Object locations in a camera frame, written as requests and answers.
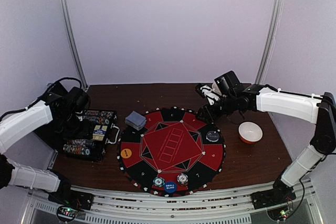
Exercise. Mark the black dealer button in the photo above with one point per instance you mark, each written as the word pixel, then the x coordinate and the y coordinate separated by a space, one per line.
pixel 212 136

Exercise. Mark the white orange bowl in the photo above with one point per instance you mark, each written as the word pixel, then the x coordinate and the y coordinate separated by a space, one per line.
pixel 250 133

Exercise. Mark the Texas Hold'em card box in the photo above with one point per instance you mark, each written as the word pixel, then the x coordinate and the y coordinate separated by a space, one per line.
pixel 99 132

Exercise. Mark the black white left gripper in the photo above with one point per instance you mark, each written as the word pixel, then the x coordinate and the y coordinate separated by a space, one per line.
pixel 85 131

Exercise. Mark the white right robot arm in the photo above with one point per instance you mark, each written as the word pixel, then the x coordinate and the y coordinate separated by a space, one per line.
pixel 307 118

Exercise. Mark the blue backed card deck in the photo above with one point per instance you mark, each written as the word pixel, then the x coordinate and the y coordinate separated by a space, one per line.
pixel 135 120

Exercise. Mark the chrome case handle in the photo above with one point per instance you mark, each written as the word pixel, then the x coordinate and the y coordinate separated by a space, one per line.
pixel 114 134

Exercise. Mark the black 100 chip stack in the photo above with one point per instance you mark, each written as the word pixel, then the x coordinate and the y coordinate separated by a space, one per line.
pixel 82 142

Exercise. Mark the black poker chip case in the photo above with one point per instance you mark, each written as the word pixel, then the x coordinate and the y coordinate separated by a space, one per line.
pixel 55 140

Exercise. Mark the top multicolour chip row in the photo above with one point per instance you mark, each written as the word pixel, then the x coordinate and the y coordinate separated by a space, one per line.
pixel 100 117

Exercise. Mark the green blue 50 chip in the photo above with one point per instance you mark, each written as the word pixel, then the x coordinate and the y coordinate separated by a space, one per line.
pixel 159 182

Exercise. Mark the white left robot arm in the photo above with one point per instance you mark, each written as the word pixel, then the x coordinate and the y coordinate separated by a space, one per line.
pixel 15 125

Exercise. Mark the orange big blind button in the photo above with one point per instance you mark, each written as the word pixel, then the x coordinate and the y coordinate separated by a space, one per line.
pixel 126 153

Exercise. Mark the right aluminium frame post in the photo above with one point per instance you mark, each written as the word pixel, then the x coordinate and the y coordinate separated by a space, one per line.
pixel 270 41

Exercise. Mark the blue white 100 chip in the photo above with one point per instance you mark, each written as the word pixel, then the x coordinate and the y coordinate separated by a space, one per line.
pixel 182 179

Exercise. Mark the blue small blind button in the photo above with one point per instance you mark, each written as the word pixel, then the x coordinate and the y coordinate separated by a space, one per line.
pixel 170 187

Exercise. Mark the round red black poker mat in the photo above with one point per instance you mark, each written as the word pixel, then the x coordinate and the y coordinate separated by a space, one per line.
pixel 173 141

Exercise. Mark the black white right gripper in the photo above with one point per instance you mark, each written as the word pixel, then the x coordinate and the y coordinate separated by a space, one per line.
pixel 210 108

